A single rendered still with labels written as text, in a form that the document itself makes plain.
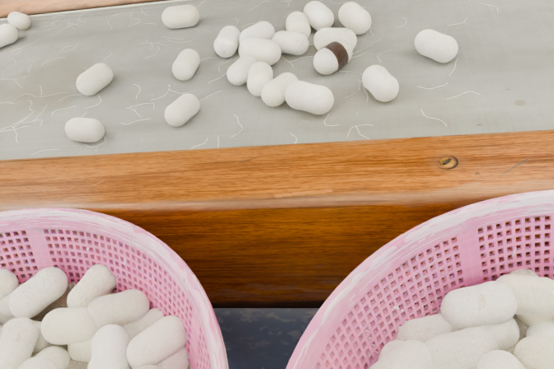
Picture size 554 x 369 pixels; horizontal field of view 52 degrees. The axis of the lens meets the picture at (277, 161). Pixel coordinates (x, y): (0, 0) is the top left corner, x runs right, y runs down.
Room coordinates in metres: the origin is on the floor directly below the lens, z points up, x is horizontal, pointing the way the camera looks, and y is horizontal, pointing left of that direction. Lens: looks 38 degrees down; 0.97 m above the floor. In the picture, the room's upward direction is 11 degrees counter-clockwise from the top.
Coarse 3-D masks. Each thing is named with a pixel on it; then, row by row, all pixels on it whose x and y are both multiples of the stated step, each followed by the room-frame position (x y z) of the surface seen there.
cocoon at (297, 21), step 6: (294, 12) 0.47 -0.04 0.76; (300, 12) 0.47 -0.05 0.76; (288, 18) 0.47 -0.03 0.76; (294, 18) 0.46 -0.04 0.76; (300, 18) 0.46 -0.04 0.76; (306, 18) 0.46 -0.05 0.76; (288, 24) 0.46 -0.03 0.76; (294, 24) 0.45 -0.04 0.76; (300, 24) 0.45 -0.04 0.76; (306, 24) 0.45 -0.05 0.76; (288, 30) 0.45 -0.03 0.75; (294, 30) 0.45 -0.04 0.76; (300, 30) 0.44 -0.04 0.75; (306, 30) 0.45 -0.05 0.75; (306, 36) 0.45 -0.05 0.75
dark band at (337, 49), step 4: (328, 44) 0.40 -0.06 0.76; (332, 44) 0.40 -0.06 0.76; (336, 44) 0.40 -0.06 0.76; (340, 44) 0.40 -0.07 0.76; (328, 48) 0.39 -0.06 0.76; (332, 48) 0.39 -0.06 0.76; (336, 48) 0.39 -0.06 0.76; (340, 48) 0.39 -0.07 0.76; (344, 48) 0.39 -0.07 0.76; (332, 52) 0.39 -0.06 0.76; (336, 52) 0.39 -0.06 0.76; (340, 52) 0.39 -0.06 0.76; (344, 52) 0.39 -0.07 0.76; (336, 56) 0.39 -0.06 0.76; (340, 56) 0.39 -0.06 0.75; (344, 56) 0.39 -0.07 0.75; (348, 56) 0.39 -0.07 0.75; (340, 60) 0.39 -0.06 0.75; (344, 60) 0.39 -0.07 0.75; (348, 60) 0.39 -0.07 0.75; (340, 64) 0.39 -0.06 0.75; (344, 64) 0.39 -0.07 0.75
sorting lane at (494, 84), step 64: (192, 0) 0.60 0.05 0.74; (256, 0) 0.56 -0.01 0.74; (320, 0) 0.53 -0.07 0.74; (384, 0) 0.50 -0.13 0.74; (448, 0) 0.48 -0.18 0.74; (512, 0) 0.45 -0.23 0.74; (0, 64) 0.53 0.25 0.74; (64, 64) 0.50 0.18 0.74; (128, 64) 0.48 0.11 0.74; (384, 64) 0.39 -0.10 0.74; (448, 64) 0.37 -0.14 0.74; (512, 64) 0.35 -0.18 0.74; (0, 128) 0.41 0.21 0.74; (64, 128) 0.39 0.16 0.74; (128, 128) 0.37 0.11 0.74; (192, 128) 0.35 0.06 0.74; (256, 128) 0.33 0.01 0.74; (320, 128) 0.32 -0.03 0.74; (384, 128) 0.30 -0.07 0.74; (448, 128) 0.29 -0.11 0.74; (512, 128) 0.28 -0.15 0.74
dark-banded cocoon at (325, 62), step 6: (342, 42) 0.40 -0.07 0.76; (324, 48) 0.40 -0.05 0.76; (348, 48) 0.40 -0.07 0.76; (318, 54) 0.39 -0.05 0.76; (324, 54) 0.39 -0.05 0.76; (330, 54) 0.39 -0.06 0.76; (348, 54) 0.39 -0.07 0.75; (318, 60) 0.39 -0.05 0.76; (324, 60) 0.38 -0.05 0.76; (330, 60) 0.38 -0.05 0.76; (336, 60) 0.38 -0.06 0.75; (318, 66) 0.38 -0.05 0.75; (324, 66) 0.38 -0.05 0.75; (330, 66) 0.38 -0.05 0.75; (336, 66) 0.38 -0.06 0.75; (324, 72) 0.38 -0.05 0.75; (330, 72) 0.38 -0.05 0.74
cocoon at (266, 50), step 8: (248, 40) 0.43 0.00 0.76; (256, 40) 0.43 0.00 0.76; (264, 40) 0.43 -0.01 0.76; (272, 40) 0.43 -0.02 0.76; (240, 48) 0.43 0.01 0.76; (248, 48) 0.43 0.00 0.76; (256, 48) 0.42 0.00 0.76; (264, 48) 0.42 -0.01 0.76; (272, 48) 0.42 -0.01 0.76; (240, 56) 0.43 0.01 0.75; (256, 56) 0.42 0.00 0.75; (264, 56) 0.42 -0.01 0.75; (272, 56) 0.41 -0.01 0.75; (272, 64) 0.42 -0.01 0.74
